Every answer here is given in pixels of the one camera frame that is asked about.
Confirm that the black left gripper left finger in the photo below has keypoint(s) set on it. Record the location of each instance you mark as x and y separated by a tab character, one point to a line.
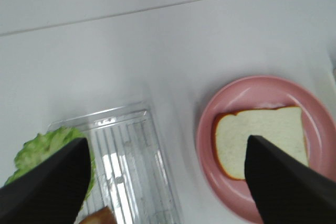
53	191

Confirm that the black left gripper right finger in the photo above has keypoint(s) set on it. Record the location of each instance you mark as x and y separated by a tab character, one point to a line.
284	190

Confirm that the green lettuce leaf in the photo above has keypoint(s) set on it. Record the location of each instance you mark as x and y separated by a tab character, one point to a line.
40	148

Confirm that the brown bacon strip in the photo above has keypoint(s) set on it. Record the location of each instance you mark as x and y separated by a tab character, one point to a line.
102	216

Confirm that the bread slice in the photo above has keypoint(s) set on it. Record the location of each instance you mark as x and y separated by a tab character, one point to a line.
281	126

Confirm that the clear left plastic tray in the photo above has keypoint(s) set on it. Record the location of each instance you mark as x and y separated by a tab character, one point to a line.
131	177

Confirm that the pink round plate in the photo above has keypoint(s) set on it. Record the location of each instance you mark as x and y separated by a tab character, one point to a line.
263	92

